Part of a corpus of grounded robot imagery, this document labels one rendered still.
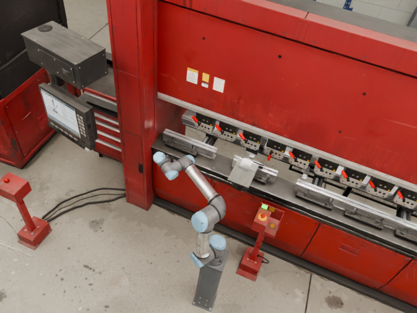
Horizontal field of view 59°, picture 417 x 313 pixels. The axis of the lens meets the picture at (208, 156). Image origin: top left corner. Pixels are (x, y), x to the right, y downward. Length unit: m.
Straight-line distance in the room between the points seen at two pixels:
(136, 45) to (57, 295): 2.21
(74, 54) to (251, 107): 1.23
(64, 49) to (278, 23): 1.30
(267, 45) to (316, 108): 0.54
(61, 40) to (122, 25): 0.40
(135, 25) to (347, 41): 1.29
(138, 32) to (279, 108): 1.07
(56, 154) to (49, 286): 1.58
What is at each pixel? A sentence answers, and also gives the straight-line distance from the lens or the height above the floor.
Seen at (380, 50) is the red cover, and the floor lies 2.25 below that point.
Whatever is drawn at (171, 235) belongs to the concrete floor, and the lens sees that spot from 3.77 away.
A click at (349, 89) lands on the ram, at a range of 2.47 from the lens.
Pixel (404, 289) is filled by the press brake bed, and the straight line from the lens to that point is 3.74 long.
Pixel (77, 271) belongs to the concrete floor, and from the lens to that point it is 3.68.
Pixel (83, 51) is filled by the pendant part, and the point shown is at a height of 1.95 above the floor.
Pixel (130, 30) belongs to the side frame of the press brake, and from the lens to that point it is 2.58.
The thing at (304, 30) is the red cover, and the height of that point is 2.24.
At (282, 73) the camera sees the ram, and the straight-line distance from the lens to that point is 2.50.
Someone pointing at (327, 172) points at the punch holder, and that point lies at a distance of 2.93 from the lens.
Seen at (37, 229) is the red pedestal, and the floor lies 0.12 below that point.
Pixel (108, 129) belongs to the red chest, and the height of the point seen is 0.56.
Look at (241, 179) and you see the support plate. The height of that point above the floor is 1.00.
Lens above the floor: 3.24
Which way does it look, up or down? 47 degrees down
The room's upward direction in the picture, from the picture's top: 8 degrees clockwise
